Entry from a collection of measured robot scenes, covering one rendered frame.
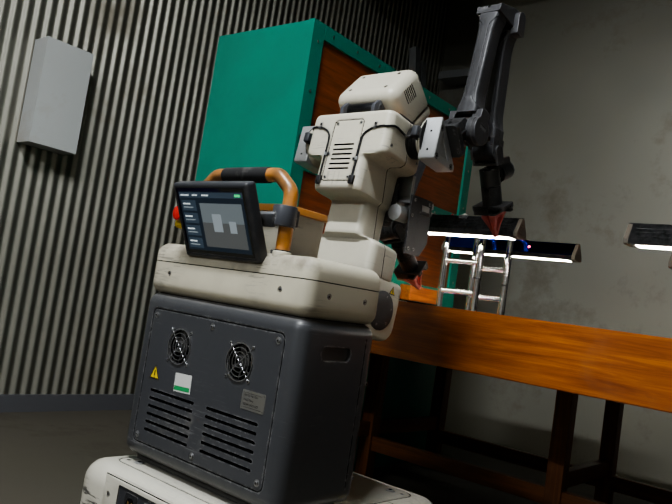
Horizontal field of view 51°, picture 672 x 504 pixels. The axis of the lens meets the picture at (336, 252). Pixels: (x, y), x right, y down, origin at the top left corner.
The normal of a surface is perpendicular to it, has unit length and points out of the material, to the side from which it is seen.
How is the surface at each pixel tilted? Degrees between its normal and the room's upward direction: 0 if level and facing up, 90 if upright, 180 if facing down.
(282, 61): 90
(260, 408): 90
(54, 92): 90
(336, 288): 90
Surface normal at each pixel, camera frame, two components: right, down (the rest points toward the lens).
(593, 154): -0.64, -0.15
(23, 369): 0.75, 0.07
